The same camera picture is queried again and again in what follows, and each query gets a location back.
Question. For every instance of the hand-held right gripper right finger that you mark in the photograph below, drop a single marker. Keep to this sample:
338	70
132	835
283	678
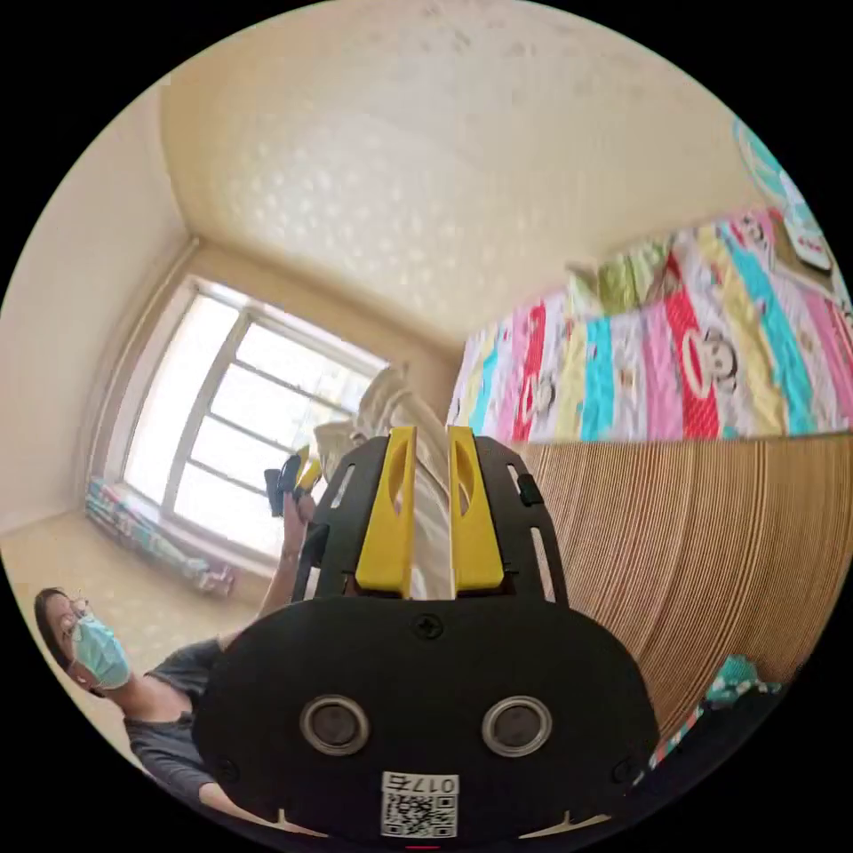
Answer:
472	526

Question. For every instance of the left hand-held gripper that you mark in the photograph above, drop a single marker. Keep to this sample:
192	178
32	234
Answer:
276	490

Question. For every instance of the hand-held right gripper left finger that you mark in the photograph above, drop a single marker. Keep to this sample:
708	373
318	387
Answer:
390	526

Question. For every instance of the white pants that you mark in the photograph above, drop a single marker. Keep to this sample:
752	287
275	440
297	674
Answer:
400	400

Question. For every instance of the person's left forearm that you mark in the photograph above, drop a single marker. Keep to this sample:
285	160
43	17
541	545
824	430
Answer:
280	573

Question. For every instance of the person's left hand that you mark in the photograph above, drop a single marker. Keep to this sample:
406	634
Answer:
301	512

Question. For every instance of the window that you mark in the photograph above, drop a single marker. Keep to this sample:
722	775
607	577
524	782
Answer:
220	426

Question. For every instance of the rolled printed blanket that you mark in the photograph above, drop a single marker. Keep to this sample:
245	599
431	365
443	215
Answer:
153	533

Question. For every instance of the bed with woven mat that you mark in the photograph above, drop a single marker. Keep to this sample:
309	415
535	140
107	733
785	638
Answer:
666	566

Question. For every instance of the green printed pillow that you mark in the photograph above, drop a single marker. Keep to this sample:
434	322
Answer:
616	280

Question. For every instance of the person's body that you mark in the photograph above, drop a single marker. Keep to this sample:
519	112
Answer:
160	726

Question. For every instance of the pile of clothes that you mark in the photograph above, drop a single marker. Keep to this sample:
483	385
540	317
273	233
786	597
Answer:
730	683

